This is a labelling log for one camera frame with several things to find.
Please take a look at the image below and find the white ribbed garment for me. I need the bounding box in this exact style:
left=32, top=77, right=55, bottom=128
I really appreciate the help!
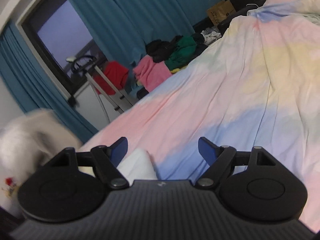
left=117, top=148, right=158, bottom=186

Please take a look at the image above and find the white fluffy garment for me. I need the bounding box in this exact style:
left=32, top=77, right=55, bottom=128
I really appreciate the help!
left=1, top=108, right=82, bottom=218

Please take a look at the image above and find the pastel rainbow bed cover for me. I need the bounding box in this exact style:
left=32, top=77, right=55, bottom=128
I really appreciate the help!
left=82, top=0, right=319, bottom=231

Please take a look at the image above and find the white drying rack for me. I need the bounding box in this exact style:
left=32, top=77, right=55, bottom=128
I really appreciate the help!
left=66, top=55, right=138, bottom=123

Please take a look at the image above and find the red cloth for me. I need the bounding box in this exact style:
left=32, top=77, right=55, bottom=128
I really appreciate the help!
left=93, top=61, right=129, bottom=95

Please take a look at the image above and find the pink cloth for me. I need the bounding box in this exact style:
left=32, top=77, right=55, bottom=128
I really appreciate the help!
left=133, top=55, right=172, bottom=92

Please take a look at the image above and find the green cloth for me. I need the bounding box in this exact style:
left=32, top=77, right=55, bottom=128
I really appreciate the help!
left=164, top=33, right=208, bottom=71

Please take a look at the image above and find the dark framed window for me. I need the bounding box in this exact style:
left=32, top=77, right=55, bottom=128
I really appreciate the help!
left=14, top=0, right=107, bottom=98

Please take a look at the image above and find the black cloth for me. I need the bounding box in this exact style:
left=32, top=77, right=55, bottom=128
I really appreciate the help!
left=145, top=35, right=183, bottom=63

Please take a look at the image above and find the brown cardboard box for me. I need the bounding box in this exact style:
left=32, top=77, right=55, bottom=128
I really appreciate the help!
left=207, top=0, right=236, bottom=26

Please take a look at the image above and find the teal curtain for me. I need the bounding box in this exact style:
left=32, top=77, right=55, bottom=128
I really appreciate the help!
left=1, top=0, right=221, bottom=142

